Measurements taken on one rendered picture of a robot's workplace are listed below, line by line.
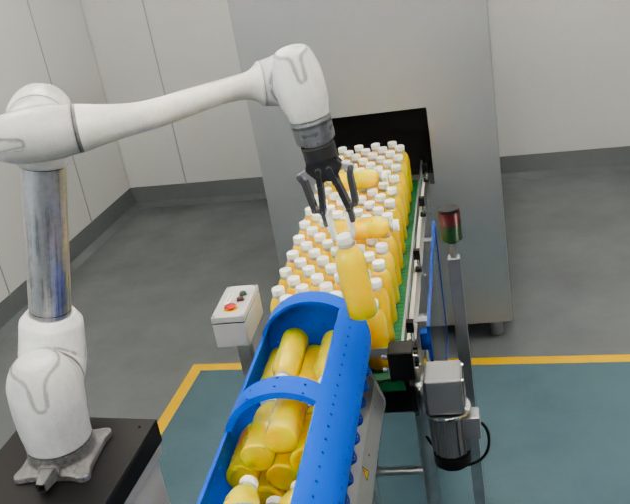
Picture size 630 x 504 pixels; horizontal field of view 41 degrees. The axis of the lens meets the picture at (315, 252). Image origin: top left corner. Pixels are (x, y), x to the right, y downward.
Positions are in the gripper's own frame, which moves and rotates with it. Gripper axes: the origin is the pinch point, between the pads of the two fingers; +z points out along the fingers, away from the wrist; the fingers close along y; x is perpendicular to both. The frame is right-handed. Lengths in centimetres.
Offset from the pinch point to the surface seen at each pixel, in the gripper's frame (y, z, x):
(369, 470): -7, 61, -12
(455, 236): 18, 34, 56
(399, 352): 0, 49, 20
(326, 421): -5.2, 28.1, -35.1
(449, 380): 11, 65, 27
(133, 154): -266, 90, 432
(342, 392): -4.4, 30.6, -21.8
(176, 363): -156, 138, 180
